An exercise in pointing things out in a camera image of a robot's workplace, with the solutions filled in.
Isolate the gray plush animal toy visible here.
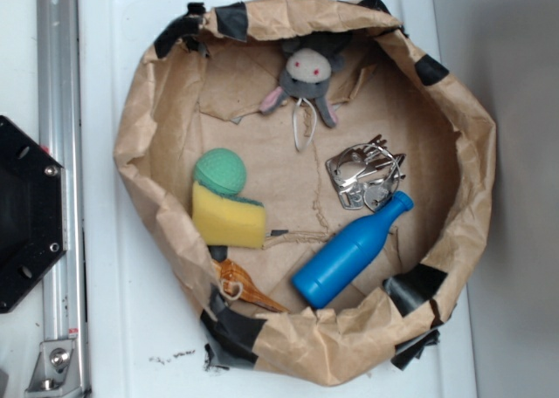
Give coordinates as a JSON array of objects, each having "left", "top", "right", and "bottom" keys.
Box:
[{"left": 259, "top": 31, "right": 352, "bottom": 134}]

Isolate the green foam ball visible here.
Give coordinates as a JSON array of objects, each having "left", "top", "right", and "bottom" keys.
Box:
[{"left": 194, "top": 148, "right": 247, "bottom": 196}]

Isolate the yellow sponge with green pad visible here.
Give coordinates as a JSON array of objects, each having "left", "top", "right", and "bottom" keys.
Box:
[{"left": 192, "top": 182, "right": 266, "bottom": 249}]

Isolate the silver key bunch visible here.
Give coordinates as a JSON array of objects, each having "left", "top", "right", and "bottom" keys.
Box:
[{"left": 325, "top": 134, "right": 406, "bottom": 213}]

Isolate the blue plastic bottle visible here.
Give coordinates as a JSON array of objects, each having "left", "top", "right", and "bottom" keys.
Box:
[{"left": 292, "top": 191, "right": 414, "bottom": 309}]

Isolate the orange brown seashell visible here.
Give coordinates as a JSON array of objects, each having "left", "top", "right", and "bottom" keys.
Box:
[{"left": 212, "top": 259, "right": 288, "bottom": 312}]

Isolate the brown paper bag bin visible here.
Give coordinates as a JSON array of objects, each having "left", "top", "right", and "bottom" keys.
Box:
[{"left": 114, "top": 0, "right": 496, "bottom": 386}]

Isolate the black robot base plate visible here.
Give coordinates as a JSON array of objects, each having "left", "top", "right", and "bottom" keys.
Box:
[{"left": 1, "top": 116, "right": 66, "bottom": 314}]

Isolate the aluminium rail profile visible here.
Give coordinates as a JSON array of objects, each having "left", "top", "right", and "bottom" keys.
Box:
[{"left": 37, "top": 0, "right": 91, "bottom": 397}]

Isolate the metal corner bracket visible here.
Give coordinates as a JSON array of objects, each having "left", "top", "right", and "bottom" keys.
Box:
[{"left": 24, "top": 339, "right": 84, "bottom": 397}]

